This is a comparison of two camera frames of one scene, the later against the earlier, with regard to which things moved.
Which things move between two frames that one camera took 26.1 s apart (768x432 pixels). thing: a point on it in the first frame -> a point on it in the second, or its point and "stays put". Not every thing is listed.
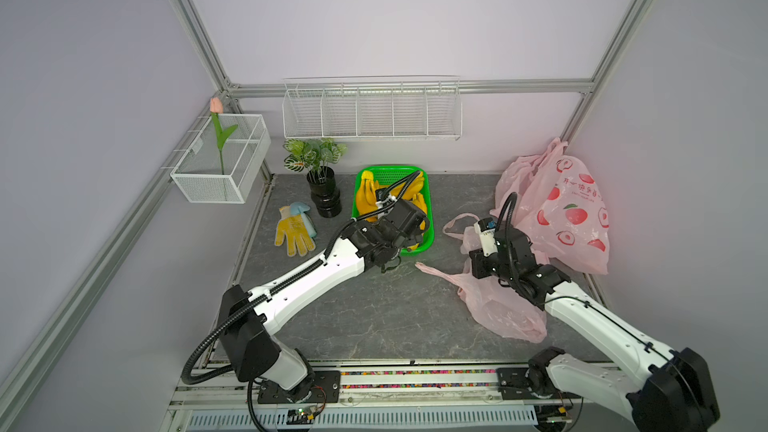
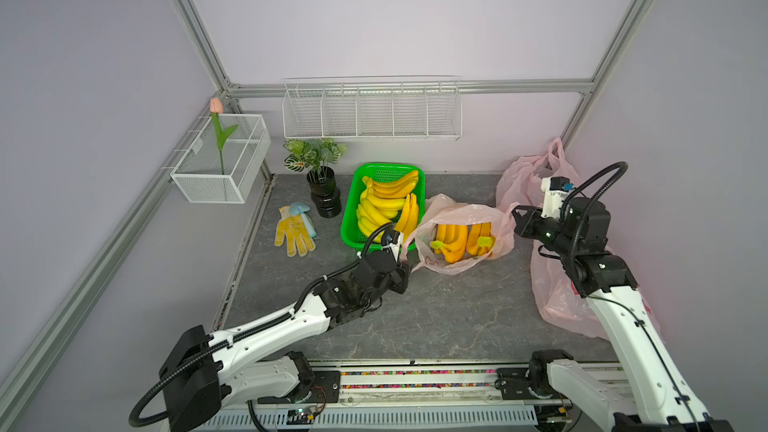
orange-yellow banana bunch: x=366 y=196 -> x=455 y=241
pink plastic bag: x=507 y=312 -> x=442 y=209
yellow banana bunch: x=415 y=195 -> x=381 y=202
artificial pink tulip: x=222 y=135 stays put
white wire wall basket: x=199 y=174 stays put
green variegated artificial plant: x=314 y=154 stays put
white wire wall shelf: x=373 y=107 stays put
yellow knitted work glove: x=294 y=229 stays put
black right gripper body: x=483 y=266 -> x=552 y=237
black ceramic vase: x=324 y=192 stays put
